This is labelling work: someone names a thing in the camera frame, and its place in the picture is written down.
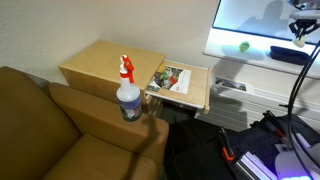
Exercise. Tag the yellow pencil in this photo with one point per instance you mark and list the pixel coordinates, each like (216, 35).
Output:
(160, 68)

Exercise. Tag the pale yellow sponge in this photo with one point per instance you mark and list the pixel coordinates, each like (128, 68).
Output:
(299, 41)

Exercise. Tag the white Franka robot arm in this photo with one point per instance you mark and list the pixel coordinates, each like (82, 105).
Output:
(305, 3)

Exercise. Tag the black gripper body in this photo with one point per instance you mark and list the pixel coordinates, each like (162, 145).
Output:
(305, 14)

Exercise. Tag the wooden pull-out shelf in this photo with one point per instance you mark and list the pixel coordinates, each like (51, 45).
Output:
(196, 86)

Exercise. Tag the green ball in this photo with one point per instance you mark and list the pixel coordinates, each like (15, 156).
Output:
(244, 46)

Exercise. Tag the brown leather sofa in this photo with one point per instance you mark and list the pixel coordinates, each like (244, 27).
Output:
(50, 133)

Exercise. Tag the black plastic tray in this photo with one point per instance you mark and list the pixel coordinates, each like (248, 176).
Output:
(288, 55)

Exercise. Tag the wooden side table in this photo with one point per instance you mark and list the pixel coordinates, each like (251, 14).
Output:
(106, 63)

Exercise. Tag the picture label on heater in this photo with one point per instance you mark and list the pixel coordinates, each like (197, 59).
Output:
(230, 84)

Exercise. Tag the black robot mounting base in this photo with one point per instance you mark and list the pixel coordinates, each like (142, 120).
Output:
(253, 143)

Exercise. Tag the spray bottle with red trigger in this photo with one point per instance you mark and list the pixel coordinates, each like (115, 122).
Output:
(129, 100)

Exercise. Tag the printed brochure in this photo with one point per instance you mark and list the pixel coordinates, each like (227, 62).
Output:
(171, 80)

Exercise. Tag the white table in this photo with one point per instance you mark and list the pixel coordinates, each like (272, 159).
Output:
(226, 41)

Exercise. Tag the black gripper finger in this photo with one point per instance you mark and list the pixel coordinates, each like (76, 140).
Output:
(295, 28)
(310, 27)

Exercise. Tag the white wall heater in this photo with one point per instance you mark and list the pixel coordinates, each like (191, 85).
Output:
(266, 100)

